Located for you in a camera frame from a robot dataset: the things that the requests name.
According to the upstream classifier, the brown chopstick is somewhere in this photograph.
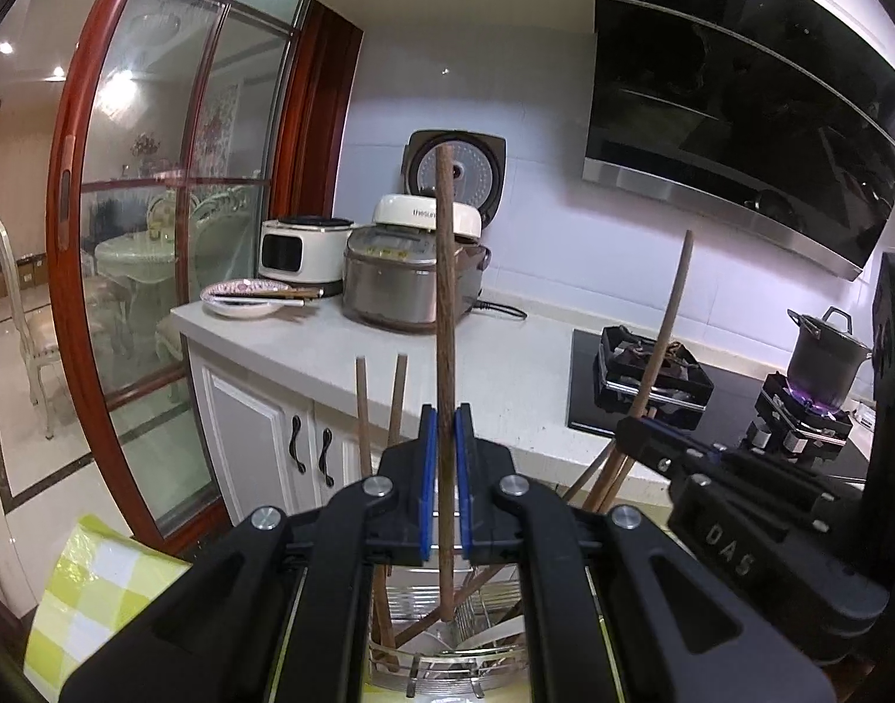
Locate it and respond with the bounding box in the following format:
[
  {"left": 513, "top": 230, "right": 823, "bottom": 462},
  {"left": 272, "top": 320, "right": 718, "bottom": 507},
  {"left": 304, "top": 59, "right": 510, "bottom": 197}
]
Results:
[
  {"left": 374, "top": 354, "right": 407, "bottom": 649},
  {"left": 392, "top": 438, "right": 618, "bottom": 649},
  {"left": 597, "top": 457, "right": 635, "bottom": 513},
  {"left": 355, "top": 356, "right": 400, "bottom": 671},
  {"left": 588, "top": 228, "right": 697, "bottom": 514},
  {"left": 434, "top": 143, "right": 457, "bottom": 622},
  {"left": 584, "top": 449, "right": 628, "bottom": 513}
]

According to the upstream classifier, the white ladle spoon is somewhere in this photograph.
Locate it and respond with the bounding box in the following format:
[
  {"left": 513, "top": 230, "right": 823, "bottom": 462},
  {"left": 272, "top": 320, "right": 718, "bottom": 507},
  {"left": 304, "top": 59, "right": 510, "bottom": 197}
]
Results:
[{"left": 457, "top": 616, "right": 525, "bottom": 651}]

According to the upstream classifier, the black gas stove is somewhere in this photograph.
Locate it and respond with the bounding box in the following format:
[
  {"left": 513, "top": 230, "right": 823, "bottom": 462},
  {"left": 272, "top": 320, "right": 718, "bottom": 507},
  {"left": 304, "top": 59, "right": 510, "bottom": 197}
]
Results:
[{"left": 566, "top": 330, "right": 869, "bottom": 483}]

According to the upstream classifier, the green checkered tablecloth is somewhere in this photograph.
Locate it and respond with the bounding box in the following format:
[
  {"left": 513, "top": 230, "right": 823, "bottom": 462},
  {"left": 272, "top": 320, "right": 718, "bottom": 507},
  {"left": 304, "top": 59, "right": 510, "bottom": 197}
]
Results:
[{"left": 23, "top": 514, "right": 190, "bottom": 701}]

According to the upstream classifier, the dark stock pot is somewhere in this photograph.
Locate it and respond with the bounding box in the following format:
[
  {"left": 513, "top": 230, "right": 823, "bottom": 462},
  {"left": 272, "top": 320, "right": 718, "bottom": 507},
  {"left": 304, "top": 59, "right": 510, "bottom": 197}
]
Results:
[{"left": 786, "top": 306, "right": 872, "bottom": 409}]

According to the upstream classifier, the white lower cabinet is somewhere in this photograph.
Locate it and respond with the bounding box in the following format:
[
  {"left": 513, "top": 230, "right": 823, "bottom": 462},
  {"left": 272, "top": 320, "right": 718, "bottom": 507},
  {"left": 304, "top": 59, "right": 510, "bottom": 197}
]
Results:
[{"left": 190, "top": 344, "right": 362, "bottom": 524}]

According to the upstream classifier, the white plate on counter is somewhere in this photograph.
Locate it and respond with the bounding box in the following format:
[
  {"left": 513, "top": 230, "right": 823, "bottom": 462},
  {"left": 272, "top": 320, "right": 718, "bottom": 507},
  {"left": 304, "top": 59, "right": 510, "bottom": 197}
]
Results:
[{"left": 201, "top": 278, "right": 325, "bottom": 319}]

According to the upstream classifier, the white dining chair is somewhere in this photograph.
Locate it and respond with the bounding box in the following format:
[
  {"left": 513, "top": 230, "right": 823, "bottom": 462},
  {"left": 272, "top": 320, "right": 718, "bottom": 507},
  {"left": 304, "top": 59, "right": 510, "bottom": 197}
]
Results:
[{"left": 0, "top": 217, "right": 61, "bottom": 439}]

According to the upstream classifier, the silver rice cooker open lid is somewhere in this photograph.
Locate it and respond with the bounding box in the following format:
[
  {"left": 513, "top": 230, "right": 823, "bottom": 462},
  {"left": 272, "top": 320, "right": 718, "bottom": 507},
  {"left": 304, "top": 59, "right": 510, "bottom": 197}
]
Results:
[{"left": 342, "top": 130, "right": 508, "bottom": 333}]

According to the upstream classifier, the black range hood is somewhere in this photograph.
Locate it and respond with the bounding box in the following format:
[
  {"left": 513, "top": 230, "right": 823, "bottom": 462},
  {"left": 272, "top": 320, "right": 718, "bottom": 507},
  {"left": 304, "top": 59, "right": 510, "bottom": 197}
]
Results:
[{"left": 583, "top": 0, "right": 895, "bottom": 279}]

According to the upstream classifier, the small white appliance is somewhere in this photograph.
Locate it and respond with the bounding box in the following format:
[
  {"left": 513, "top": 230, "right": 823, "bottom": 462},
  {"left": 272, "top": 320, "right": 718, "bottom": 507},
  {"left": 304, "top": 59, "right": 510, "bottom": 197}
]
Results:
[{"left": 258, "top": 216, "right": 355, "bottom": 297}]

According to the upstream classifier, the red framed glass door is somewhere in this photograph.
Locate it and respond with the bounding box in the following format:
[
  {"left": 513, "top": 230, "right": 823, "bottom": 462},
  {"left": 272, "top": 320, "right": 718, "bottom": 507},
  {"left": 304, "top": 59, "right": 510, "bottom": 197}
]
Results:
[{"left": 47, "top": 0, "right": 362, "bottom": 546}]

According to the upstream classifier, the metal wire utensil rack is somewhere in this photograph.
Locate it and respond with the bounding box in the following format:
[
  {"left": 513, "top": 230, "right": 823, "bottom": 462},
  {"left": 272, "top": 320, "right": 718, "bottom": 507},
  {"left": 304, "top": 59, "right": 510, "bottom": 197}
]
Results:
[{"left": 362, "top": 562, "right": 532, "bottom": 701}]

